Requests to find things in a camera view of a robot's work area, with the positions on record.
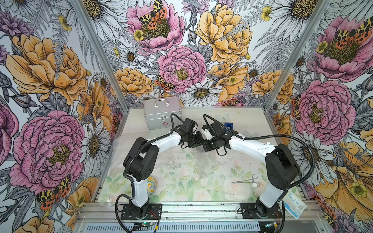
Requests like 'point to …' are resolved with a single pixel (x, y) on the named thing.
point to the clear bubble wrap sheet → (182, 174)
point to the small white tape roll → (253, 185)
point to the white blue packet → (294, 206)
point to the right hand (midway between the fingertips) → (205, 149)
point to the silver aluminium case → (158, 112)
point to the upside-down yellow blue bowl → (151, 186)
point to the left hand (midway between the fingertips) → (204, 145)
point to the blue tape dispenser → (229, 125)
